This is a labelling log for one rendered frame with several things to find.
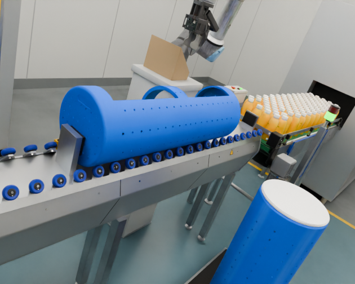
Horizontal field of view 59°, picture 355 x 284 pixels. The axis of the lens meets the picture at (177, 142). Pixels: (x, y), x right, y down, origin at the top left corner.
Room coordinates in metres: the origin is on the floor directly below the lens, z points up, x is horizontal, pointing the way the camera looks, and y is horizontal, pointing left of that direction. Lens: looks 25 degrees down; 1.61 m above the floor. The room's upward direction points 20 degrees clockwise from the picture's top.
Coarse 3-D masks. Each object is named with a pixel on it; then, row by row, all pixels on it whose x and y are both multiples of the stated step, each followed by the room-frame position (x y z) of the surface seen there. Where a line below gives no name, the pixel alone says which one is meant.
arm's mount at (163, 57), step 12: (156, 36) 1.85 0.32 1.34; (156, 48) 1.83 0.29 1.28; (168, 48) 1.80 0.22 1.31; (180, 48) 1.76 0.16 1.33; (156, 60) 1.82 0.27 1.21; (168, 60) 1.79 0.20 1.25; (180, 60) 1.79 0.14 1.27; (156, 72) 1.81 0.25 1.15; (168, 72) 1.77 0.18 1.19; (180, 72) 1.82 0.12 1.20
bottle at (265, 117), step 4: (264, 112) 2.13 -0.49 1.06; (260, 116) 2.11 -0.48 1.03; (264, 116) 2.09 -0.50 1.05; (268, 116) 2.10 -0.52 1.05; (260, 120) 2.10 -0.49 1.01; (264, 120) 2.09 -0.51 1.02; (268, 120) 2.10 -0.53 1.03; (260, 124) 2.09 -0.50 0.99; (264, 124) 2.09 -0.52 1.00; (256, 128) 2.10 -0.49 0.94
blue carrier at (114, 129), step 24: (72, 96) 1.01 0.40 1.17; (96, 96) 0.95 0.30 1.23; (144, 96) 1.37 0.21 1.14; (216, 96) 1.50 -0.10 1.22; (72, 120) 1.00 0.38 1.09; (96, 120) 0.92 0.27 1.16; (120, 120) 0.96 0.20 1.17; (144, 120) 1.04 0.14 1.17; (168, 120) 1.15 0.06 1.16; (192, 120) 1.27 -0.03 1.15; (216, 120) 1.42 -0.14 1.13; (96, 144) 0.91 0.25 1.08; (120, 144) 0.94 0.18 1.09; (144, 144) 1.05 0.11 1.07; (168, 144) 1.18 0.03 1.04
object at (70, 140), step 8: (64, 128) 0.95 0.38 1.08; (72, 128) 0.96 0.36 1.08; (64, 136) 0.95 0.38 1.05; (72, 136) 0.92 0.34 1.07; (80, 136) 0.92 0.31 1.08; (64, 144) 0.94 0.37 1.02; (72, 144) 0.92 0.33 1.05; (80, 144) 0.92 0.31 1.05; (56, 152) 0.96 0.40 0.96; (64, 152) 0.94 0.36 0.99; (72, 152) 0.91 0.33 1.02; (80, 152) 0.94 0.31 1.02; (56, 160) 0.96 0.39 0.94; (64, 160) 0.93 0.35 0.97; (72, 160) 0.91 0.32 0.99; (64, 168) 0.93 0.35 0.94; (72, 168) 0.91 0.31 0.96
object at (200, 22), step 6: (198, 0) 1.32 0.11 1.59; (192, 6) 1.31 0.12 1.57; (198, 6) 1.32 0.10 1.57; (204, 6) 1.33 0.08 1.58; (210, 6) 1.32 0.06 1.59; (192, 12) 1.32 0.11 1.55; (198, 12) 1.32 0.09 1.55; (204, 12) 1.33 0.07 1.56; (192, 18) 1.30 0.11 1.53; (198, 18) 1.31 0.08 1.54; (204, 18) 1.34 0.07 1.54; (186, 24) 1.32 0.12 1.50; (192, 24) 1.30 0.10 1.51; (198, 24) 1.30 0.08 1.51; (204, 24) 1.32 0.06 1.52; (192, 30) 1.29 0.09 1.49; (198, 30) 1.30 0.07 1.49; (204, 30) 1.33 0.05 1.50
